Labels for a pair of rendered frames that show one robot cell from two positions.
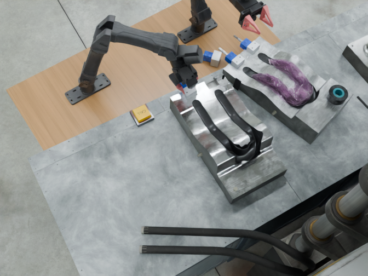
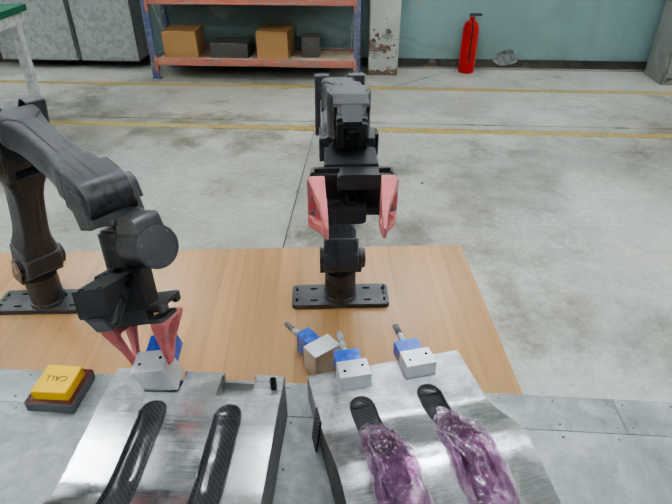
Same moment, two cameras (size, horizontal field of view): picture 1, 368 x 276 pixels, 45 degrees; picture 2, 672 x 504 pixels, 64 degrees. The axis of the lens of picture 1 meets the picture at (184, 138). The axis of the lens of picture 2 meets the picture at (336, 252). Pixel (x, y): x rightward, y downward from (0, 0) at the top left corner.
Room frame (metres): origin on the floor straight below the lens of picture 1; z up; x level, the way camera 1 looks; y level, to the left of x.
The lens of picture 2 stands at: (0.70, -0.57, 1.50)
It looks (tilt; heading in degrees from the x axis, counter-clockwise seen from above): 33 degrees down; 38
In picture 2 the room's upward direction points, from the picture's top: straight up
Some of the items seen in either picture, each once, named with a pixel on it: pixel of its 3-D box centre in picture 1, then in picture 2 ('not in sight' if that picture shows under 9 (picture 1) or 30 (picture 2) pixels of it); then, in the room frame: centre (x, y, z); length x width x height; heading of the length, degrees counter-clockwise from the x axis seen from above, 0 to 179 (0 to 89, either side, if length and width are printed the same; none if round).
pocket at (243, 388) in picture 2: (211, 85); (238, 393); (1.06, -0.10, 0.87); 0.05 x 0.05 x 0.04; 34
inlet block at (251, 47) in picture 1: (244, 43); (406, 349); (1.31, -0.24, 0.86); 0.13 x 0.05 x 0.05; 51
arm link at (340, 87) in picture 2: not in sight; (350, 124); (1.28, -0.14, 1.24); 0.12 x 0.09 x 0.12; 40
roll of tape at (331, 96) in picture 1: (337, 95); not in sight; (1.03, -0.62, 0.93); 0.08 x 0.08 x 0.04
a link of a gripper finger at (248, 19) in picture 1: (254, 23); (338, 212); (1.13, -0.23, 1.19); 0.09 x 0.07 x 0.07; 40
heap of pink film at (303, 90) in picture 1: (286, 79); (441, 476); (1.10, -0.42, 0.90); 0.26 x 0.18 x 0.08; 51
